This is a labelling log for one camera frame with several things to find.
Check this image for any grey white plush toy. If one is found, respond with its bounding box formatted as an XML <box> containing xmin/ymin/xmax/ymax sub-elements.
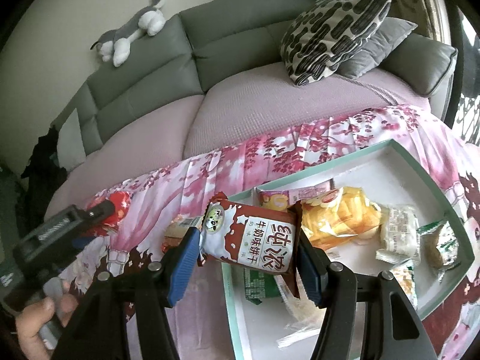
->
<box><xmin>89</xmin><ymin>0</ymin><xmax>166</xmax><ymax>68</ymax></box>

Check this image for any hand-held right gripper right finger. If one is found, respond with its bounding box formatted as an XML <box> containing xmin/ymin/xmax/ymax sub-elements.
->
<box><xmin>297</xmin><ymin>228</ymin><xmax>439</xmax><ymax>360</ymax></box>

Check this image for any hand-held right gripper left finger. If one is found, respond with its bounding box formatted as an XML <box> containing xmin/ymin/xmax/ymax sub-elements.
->
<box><xmin>52</xmin><ymin>227</ymin><xmax>202</xmax><ymax>360</ymax></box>

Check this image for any grey pillow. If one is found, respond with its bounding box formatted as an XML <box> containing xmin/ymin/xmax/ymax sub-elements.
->
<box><xmin>337</xmin><ymin>16</ymin><xmax>419</xmax><ymax>80</ymax></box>

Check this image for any white grey snack packet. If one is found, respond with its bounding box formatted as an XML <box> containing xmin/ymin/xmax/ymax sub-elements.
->
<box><xmin>376</xmin><ymin>203</ymin><xmax>421</xmax><ymax>264</ymax></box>

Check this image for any green foil snack packet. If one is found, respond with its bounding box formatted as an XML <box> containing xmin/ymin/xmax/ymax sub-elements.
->
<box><xmin>243</xmin><ymin>267</ymin><xmax>281</xmax><ymax>301</ymax></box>

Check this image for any white tray teal rim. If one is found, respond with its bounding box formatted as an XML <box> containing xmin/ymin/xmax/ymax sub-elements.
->
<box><xmin>220</xmin><ymin>138</ymin><xmax>476</xmax><ymax>360</ymax></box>

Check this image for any black white patterned pillow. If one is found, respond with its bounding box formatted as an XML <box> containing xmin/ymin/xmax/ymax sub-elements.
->
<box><xmin>279</xmin><ymin>0</ymin><xmax>393</xmax><ymax>87</ymax></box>

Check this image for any red snack packet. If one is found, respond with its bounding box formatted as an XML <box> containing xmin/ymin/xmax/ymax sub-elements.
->
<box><xmin>87</xmin><ymin>190</ymin><xmax>133</xmax><ymax>234</ymax></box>

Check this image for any black clothing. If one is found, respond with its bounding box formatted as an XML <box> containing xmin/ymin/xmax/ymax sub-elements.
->
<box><xmin>20</xmin><ymin>125</ymin><xmax>69</xmax><ymax>230</ymax></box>

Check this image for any brown white biscuit packet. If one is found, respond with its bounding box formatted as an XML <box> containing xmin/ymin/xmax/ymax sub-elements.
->
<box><xmin>196</xmin><ymin>190</ymin><xmax>304</xmax><ymax>301</ymax></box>

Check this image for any yellow cake packet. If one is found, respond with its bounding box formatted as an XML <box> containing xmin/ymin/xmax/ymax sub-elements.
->
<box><xmin>299</xmin><ymin>186</ymin><xmax>384</xmax><ymax>253</ymax></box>

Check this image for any pink printed blanket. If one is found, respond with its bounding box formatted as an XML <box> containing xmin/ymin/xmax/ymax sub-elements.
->
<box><xmin>44</xmin><ymin>102</ymin><xmax>480</xmax><ymax>360</ymax></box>

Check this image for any clear packet yellow green print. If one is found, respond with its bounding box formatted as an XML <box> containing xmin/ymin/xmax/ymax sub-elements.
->
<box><xmin>393</xmin><ymin>265</ymin><xmax>419</xmax><ymax>309</ymax></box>

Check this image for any person's left hand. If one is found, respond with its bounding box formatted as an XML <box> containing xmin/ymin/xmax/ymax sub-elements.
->
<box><xmin>15</xmin><ymin>293</ymin><xmax>80</xmax><ymax>360</ymax></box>

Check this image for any cream wafer packet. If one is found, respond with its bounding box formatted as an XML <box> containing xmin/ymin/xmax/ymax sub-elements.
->
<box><xmin>162</xmin><ymin>215</ymin><xmax>204</xmax><ymax>254</ymax></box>

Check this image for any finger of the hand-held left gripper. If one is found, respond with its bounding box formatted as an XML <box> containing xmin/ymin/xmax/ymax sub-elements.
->
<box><xmin>72</xmin><ymin>228</ymin><xmax>99</xmax><ymax>251</ymax></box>
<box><xmin>85</xmin><ymin>199</ymin><xmax>118</xmax><ymax>226</ymax></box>

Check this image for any clear biscuit packet green print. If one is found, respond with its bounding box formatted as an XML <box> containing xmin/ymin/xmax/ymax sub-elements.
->
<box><xmin>419</xmin><ymin>220</ymin><xmax>461</xmax><ymax>283</ymax></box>

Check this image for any clear white bun packet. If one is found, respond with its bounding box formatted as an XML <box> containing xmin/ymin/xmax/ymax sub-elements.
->
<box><xmin>277</xmin><ymin>295</ymin><xmax>328</xmax><ymax>350</ymax></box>

